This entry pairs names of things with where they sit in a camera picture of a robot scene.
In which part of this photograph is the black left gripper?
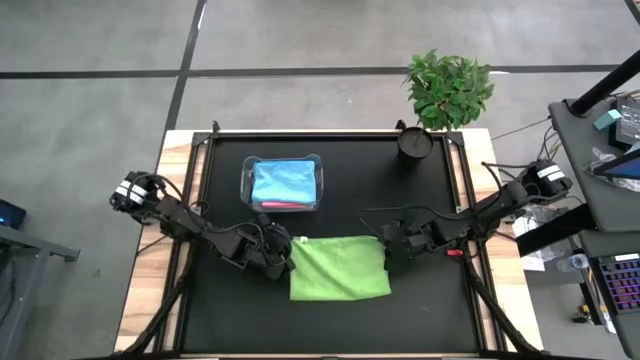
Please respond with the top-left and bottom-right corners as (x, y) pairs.
(247, 224), (297, 282)

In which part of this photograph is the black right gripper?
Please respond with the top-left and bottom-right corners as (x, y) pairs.
(383, 219), (436, 275)

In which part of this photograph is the green microfiber towel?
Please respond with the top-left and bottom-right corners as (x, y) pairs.
(288, 234), (393, 302)

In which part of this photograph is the pink microfiber towel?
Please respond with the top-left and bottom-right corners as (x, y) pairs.
(259, 200), (309, 210)

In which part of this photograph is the light blue microfiber towel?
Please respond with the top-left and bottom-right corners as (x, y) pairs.
(250, 159), (317, 205)

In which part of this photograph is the clear plastic bin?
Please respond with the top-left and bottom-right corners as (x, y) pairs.
(239, 153), (325, 213)

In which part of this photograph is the black plant pot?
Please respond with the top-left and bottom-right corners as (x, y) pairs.
(397, 126), (435, 169)

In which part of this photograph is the white paper sheet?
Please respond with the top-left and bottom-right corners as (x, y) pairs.
(511, 215), (549, 272)

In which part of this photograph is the green leafy plant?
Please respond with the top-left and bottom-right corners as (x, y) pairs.
(402, 48), (495, 132)

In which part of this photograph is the clear water bottle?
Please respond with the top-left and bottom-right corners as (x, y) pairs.
(556, 253), (591, 274)

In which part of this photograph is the grey side desk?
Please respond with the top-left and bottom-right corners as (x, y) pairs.
(547, 97), (640, 360)

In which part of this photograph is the blue-key keyboard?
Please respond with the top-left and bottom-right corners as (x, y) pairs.
(597, 253), (640, 315)

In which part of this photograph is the grey metal stand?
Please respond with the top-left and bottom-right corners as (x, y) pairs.
(0, 223), (81, 264)

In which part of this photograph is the dark tablet screen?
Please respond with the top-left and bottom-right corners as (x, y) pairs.
(593, 148), (640, 181)

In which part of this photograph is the small teal box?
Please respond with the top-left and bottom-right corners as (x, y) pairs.
(593, 108), (623, 131)

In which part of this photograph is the black device with blue light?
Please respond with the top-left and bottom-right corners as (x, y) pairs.
(0, 198), (28, 230)

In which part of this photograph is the black metal table frame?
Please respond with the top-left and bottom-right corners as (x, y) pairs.
(117, 119), (544, 360)

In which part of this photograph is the black round post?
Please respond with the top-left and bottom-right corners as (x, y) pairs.
(569, 49), (640, 117)

